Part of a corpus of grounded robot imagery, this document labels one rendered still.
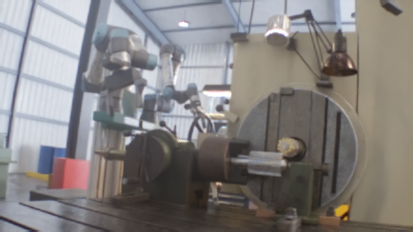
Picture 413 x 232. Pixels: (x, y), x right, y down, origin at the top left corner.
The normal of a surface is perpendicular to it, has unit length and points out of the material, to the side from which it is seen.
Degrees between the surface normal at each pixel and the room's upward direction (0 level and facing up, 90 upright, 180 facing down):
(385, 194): 90
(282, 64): 90
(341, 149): 90
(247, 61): 90
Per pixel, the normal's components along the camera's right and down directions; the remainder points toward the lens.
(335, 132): -0.38, -0.15
